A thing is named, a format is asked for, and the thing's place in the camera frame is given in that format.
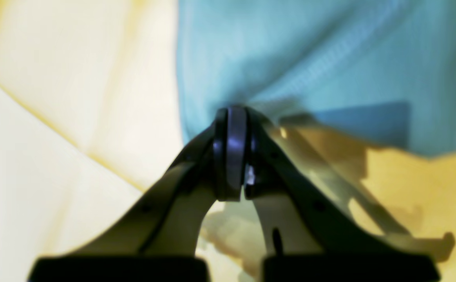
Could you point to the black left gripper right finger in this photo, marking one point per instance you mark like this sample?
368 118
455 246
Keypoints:
297 218

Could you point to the green T-shirt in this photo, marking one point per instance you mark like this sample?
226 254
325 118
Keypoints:
383 71

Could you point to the yellow tablecloth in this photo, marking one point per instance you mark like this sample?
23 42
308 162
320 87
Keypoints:
90 119

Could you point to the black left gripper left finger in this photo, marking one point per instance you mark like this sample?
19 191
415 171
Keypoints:
167 219

